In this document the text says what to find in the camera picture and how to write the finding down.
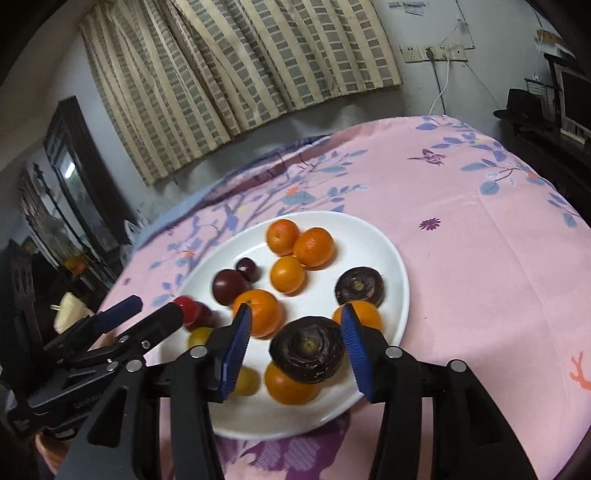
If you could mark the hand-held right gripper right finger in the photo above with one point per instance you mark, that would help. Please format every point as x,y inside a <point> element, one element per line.
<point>355,355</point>

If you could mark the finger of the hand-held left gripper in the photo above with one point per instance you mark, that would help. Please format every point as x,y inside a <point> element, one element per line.
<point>152,325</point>
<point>120,309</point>

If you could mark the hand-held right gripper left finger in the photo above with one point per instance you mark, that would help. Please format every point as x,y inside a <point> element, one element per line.
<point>235,355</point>

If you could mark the small yellow fruit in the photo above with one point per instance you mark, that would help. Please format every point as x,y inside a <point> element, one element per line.
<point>245,381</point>

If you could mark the yellow-green citrus fruit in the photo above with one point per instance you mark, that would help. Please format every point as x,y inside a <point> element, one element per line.
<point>199,337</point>

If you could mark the orange tangerine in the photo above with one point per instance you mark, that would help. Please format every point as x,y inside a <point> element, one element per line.
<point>314,247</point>
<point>261,311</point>
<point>291,386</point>
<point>282,236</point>
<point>287,274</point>
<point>369,316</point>

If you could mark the small red plum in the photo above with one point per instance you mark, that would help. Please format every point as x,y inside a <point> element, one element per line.
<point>196,311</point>

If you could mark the dark brown water chestnut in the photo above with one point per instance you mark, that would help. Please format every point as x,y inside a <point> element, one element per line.
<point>307,349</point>
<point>360,286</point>

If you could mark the dark red plum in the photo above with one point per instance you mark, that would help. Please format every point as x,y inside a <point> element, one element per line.
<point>230,287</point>

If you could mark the dark red cherry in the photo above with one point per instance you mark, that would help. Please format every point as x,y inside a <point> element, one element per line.
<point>247,269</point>

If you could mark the white oval plate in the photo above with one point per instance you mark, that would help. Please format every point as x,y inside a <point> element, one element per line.
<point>388,263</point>

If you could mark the clear plastic bag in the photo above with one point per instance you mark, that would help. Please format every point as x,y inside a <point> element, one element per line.
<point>135,226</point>

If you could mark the dark wooden cabinet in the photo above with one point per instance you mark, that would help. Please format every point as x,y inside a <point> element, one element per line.
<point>37,277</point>

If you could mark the pink deer printed tablecloth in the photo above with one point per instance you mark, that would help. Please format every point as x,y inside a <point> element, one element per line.
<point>461,277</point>

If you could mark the beige checked curtain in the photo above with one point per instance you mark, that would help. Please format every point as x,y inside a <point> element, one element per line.
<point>231,69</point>

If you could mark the black desk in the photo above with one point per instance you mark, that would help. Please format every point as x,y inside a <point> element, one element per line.
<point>545,147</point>

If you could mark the black hat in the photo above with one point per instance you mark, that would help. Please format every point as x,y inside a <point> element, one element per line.
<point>524,108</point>

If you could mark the computer monitor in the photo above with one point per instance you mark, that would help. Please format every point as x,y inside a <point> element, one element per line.
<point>577,101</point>

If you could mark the white wall socket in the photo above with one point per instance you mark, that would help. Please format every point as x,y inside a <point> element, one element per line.
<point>410,53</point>

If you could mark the white wall socket strip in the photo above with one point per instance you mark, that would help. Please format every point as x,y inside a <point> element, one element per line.
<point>445,52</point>

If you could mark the paper wall label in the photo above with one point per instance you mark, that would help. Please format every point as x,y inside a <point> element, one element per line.
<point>406,7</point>

